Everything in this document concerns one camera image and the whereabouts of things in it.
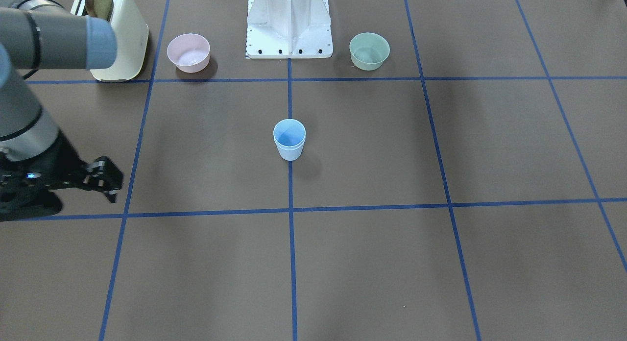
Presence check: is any cream two-slot toaster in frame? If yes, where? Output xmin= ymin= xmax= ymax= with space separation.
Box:
xmin=90 ymin=0 xmax=149 ymax=82

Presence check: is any green plastic bowl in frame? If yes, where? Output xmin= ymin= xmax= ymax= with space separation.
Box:
xmin=349 ymin=32 xmax=390 ymax=71

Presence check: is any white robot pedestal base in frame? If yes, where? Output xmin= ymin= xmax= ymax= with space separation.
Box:
xmin=245 ymin=0 xmax=334 ymax=59

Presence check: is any toast slice in toaster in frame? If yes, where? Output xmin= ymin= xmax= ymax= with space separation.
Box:
xmin=85 ymin=0 xmax=113 ymax=21

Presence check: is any pink plastic bowl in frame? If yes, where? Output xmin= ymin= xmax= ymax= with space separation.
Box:
xmin=167 ymin=33 xmax=211 ymax=73

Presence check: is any light blue cup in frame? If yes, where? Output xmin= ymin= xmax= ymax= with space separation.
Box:
xmin=272 ymin=119 xmax=307 ymax=149
xmin=275 ymin=142 xmax=305 ymax=162

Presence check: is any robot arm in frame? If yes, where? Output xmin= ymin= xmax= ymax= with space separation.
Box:
xmin=0 ymin=0 xmax=123 ymax=222

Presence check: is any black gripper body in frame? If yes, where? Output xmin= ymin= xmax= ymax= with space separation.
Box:
xmin=0 ymin=133 xmax=124 ymax=222

